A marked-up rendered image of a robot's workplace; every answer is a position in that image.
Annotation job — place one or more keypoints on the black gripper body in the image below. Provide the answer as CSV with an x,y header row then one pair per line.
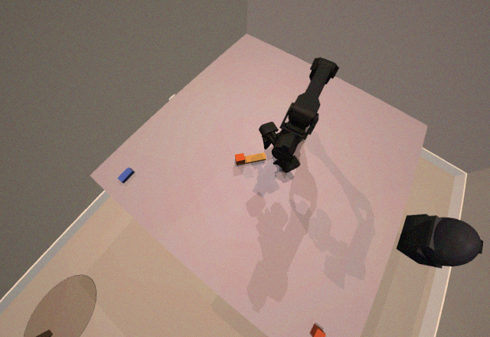
x,y
268,130

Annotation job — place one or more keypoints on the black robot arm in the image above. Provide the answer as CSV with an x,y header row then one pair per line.
x,y
304,111

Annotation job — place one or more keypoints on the dark blue rectangular bar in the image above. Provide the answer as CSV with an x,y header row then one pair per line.
x,y
125,175

